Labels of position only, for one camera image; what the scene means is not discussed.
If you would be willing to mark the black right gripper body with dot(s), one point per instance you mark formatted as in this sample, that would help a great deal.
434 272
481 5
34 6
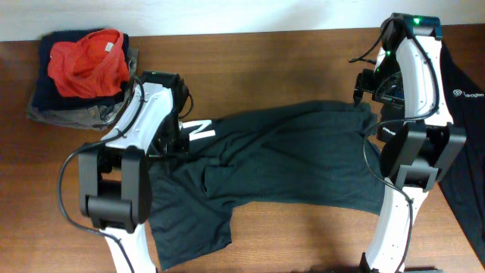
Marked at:
385 83

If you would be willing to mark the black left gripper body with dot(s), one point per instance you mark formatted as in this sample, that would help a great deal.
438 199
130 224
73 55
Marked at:
169 142

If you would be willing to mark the dark green Nike t-shirt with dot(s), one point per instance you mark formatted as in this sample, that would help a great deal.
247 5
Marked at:
312 152

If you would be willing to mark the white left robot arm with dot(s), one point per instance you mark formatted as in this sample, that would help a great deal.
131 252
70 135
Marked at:
115 188

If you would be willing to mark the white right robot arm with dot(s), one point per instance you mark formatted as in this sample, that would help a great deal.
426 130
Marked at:
407 76

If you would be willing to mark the grey folded garment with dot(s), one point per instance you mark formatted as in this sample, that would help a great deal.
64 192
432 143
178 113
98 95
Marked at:
97 117

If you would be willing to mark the red folded garment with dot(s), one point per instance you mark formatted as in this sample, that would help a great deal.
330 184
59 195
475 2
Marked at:
92 67

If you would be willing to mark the black garment with white logo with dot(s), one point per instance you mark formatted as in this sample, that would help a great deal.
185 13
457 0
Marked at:
463 185

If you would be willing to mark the navy folded garment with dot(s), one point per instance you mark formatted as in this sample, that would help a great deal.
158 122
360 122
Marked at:
46 96

